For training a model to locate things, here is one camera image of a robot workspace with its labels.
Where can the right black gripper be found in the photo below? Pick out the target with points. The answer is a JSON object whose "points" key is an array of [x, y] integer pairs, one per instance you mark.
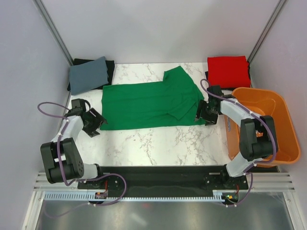
{"points": [[211, 120]]}

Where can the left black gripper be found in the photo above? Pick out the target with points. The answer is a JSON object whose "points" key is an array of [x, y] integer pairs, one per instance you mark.
{"points": [[98, 120]]}

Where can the green polo shirt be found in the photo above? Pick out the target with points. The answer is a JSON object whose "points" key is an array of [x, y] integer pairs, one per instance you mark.
{"points": [[167, 103]]}

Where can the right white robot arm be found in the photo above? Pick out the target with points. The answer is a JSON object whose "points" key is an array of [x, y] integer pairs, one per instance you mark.
{"points": [[257, 135]]}

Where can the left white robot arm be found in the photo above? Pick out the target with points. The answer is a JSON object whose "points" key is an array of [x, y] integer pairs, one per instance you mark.
{"points": [[61, 158]]}

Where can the folded black shirt right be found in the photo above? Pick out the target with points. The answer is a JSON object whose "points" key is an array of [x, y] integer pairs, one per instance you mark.
{"points": [[248, 69]]}

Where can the folded black shirt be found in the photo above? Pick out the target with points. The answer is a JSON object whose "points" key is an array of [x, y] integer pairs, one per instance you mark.
{"points": [[110, 74], [248, 69]]}

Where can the folded red shirt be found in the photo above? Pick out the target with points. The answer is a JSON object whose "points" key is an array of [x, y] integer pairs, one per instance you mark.
{"points": [[227, 72]]}

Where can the folded grey-blue shirt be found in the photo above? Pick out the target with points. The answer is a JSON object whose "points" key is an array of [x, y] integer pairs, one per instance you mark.
{"points": [[87, 75]]}

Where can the folded black shirt left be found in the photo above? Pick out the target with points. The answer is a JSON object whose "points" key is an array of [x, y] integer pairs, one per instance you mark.
{"points": [[110, 74]]}

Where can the orange plastic basket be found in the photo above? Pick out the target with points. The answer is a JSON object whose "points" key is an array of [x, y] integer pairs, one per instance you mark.
{"points": [[266, 102]]}

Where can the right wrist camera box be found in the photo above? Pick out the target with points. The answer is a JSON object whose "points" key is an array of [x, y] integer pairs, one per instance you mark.
{"points": [[214, 90]]}

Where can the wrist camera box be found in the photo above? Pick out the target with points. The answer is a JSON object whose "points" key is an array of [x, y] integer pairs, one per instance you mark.
{"points": [[78, 105], [214, 90]]}

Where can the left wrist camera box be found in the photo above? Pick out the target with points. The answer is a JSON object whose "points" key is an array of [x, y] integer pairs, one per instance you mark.
{"points": [[78, 105]]}

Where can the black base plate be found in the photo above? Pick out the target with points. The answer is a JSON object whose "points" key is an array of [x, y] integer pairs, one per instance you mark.
{"points": [[161, 181]]}

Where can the white slotted cable duct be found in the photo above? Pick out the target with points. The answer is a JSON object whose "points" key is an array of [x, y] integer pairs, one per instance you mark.
{"points": [[96, 196]]}

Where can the left aluminium corner post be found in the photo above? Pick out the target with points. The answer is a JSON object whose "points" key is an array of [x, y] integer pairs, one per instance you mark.
{"points": [[54, 31]]}

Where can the aluminium corner post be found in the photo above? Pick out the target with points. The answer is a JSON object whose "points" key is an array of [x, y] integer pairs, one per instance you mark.
{"points": [[267, 28], [54, 31]]}

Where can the right aluminium corner post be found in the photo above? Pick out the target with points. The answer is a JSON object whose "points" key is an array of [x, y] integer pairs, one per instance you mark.
{"points": [[267, 28]]}

